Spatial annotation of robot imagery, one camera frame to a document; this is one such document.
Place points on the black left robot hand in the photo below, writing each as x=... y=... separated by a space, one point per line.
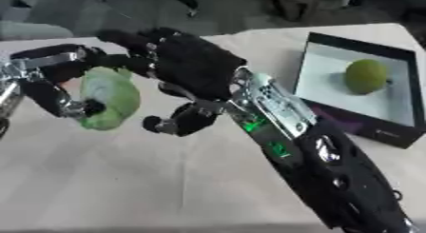
x=52 y=68

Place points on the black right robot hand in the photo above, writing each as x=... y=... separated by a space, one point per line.
x=188 y=61

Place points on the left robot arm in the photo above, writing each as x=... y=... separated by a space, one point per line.
x=10 y=91

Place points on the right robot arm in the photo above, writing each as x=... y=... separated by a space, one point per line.
x=310 y=148

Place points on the black box with white inside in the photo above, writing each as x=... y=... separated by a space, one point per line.
x=363 y=87

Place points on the green round toy fruit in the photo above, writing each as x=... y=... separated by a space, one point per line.
x=365 y=76

